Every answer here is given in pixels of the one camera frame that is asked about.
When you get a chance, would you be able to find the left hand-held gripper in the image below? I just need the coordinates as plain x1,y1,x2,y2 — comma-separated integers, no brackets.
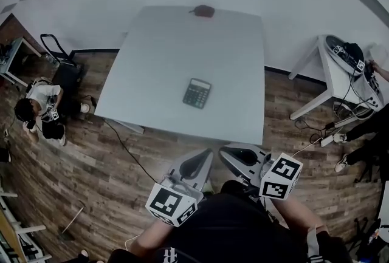
145,148,215,228

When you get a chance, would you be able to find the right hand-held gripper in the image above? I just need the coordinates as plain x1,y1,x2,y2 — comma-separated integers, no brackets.
218,143,304,202

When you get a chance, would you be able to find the black calculator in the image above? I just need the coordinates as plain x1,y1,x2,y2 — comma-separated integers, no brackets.
182,78,213,110

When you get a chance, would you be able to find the person's left forearm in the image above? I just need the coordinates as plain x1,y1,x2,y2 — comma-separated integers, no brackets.
129,219,171,260

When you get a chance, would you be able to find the person's right forearm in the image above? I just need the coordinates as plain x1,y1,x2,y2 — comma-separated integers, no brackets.
272,194,329,237

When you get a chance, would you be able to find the person's black clothing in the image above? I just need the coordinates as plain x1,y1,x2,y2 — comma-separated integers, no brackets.
108,179,361,263

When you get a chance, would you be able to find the white power strip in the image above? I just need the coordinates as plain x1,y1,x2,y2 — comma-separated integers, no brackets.
320,134,336,148

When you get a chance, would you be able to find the white side table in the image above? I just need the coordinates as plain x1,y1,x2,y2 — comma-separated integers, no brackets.
287,33,384,121

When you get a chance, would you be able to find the wooden stick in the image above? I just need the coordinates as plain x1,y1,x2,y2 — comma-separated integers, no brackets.
61,207,85,233

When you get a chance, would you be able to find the round grey tray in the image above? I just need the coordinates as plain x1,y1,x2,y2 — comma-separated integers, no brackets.
325,34,365,75

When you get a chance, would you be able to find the black tripod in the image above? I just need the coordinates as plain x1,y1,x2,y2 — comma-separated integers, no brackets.
349,216,389,258

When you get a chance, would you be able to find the dark red pouch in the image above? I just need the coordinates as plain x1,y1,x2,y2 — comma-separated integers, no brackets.
188,4,216,18

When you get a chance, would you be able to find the black hand trolley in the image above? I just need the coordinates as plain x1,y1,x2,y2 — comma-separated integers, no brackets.
40,33,86,89

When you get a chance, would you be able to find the white metal rack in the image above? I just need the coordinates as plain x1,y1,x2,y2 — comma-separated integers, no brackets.
0,185,53,263

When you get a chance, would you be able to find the small grey table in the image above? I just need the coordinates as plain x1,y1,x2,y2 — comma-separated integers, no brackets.
0,36,43,87

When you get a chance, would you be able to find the white thin cable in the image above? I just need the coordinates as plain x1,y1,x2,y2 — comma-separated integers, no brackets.
291,138,323,158

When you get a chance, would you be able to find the black floor cable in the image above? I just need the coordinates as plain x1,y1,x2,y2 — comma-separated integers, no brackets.
102,117,160,184

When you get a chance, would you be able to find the bundle of black cables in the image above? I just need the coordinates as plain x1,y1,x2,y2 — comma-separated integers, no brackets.
296,72,380,135

